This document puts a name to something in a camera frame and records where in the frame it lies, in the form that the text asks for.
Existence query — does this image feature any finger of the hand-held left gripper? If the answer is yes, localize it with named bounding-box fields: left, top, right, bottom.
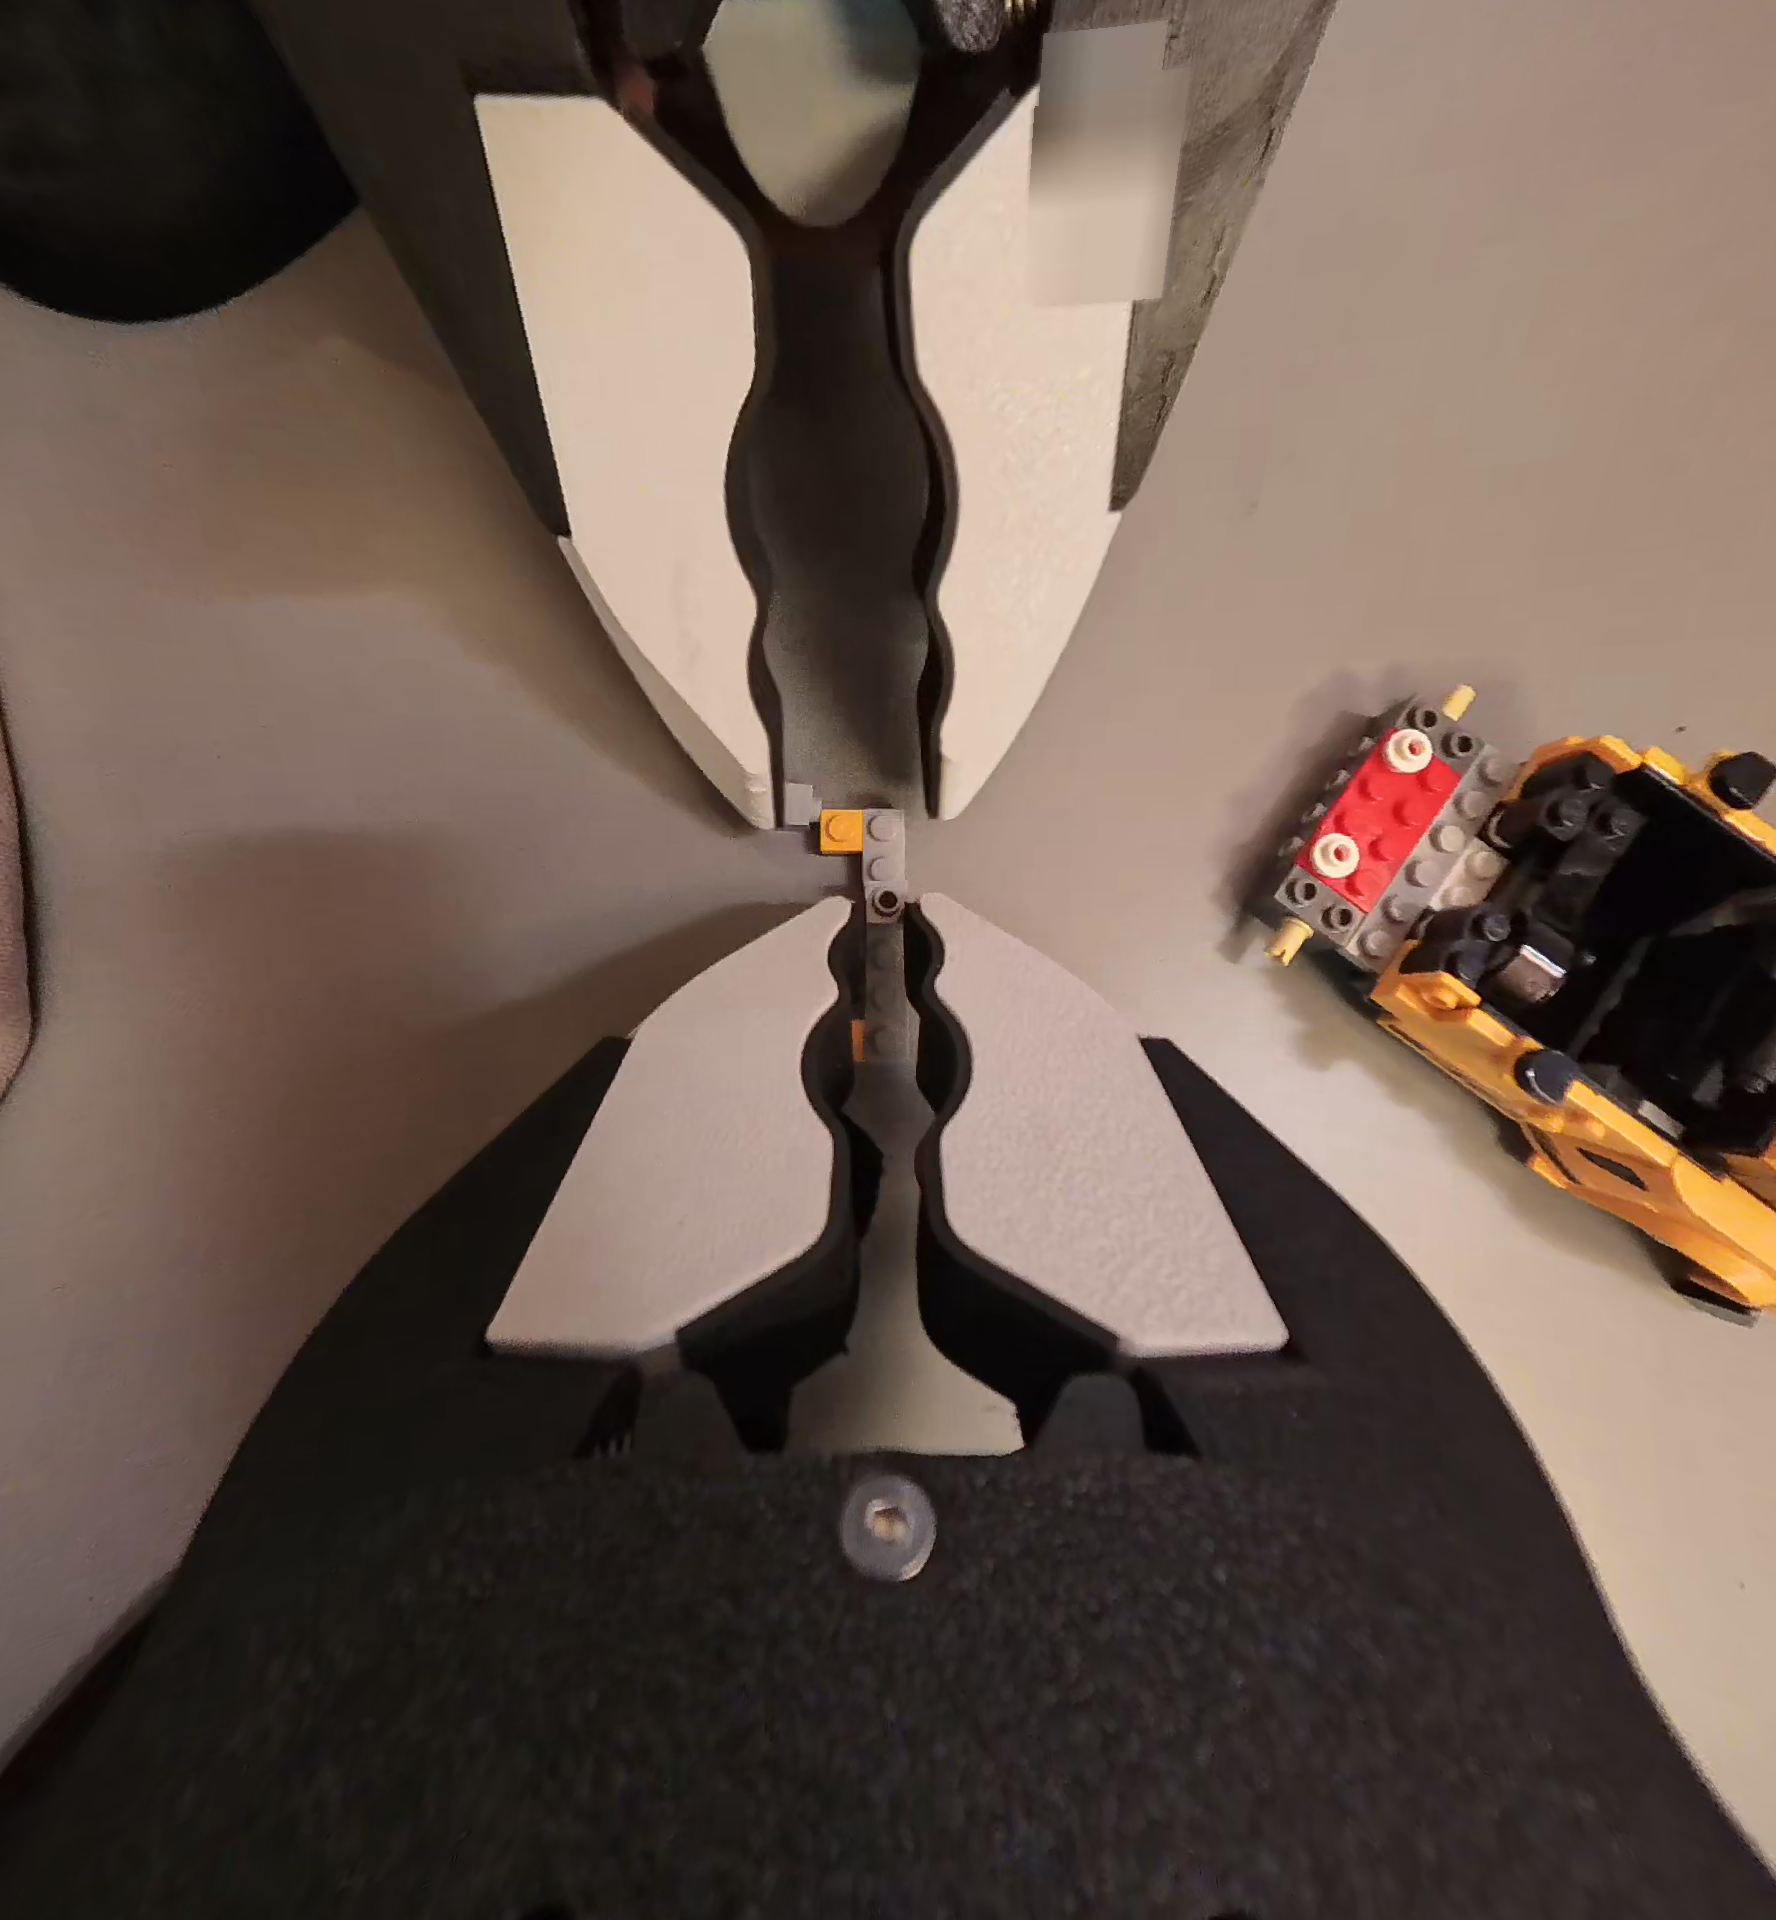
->
left=906, top=88, right=1133, bottom=823
left=472, top=90, right=788, bottom=830

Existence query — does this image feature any yellow lego car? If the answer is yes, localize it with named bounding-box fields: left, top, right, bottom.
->
left=1252, top=680, right=1776, bottom=1340

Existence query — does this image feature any long grey lego plate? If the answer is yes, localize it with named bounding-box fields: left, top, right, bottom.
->
left=855, top=807, right=922, bottom=1071

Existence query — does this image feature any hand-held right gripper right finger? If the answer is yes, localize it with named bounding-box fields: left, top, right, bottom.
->
left=913, top=891, right=1291, bottom=1374

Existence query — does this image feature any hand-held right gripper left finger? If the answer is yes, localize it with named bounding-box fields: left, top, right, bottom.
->
left=486, top=897, right=882, bottom=1370

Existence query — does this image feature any person's left forearm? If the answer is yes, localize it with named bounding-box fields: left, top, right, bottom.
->
left=0, top=0, right=368, bottom=327

